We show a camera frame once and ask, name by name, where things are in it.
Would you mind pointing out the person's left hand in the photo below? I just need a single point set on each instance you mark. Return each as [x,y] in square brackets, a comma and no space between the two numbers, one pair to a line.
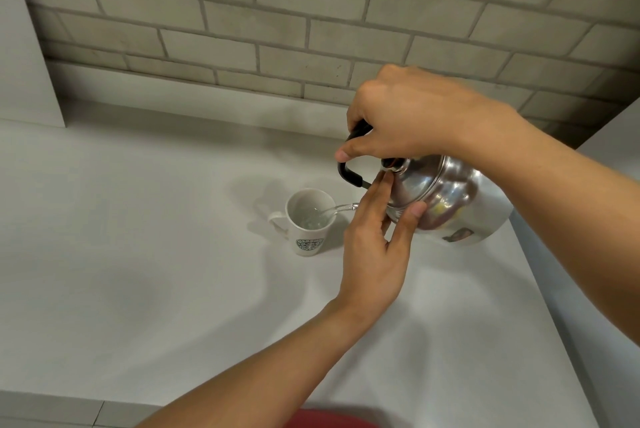
[372,262]

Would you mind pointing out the person's right hand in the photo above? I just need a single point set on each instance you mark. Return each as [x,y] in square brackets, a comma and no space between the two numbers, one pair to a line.
[420,112]

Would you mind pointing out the person's right thumb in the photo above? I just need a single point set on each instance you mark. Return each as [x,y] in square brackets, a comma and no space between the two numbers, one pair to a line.
[357,148]

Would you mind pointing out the person's left thumb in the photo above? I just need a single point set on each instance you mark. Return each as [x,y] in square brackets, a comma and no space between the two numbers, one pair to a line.
[410,225]

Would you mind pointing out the steel kettle lid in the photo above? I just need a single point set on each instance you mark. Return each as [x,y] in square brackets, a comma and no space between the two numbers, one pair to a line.
[415,182]

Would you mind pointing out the person's right forearm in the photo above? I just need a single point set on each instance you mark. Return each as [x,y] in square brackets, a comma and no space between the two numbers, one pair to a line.
[565,192]

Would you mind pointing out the person's left forearm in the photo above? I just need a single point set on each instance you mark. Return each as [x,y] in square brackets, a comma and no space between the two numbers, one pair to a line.
[260,372]

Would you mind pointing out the clear water stream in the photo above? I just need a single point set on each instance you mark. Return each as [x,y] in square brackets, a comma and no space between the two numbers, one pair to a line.
[340,207]

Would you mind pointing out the white mug green emblem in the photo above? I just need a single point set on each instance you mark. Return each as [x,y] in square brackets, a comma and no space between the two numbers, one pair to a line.
[305,230]

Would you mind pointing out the white cabinet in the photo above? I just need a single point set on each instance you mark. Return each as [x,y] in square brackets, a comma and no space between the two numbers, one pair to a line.
[595,292]

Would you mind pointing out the red shirt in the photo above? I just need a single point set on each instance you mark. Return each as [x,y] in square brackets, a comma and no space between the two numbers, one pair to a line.
[340,420]

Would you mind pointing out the white upright panel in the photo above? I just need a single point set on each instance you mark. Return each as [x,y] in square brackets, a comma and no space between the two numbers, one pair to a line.
[27,52]

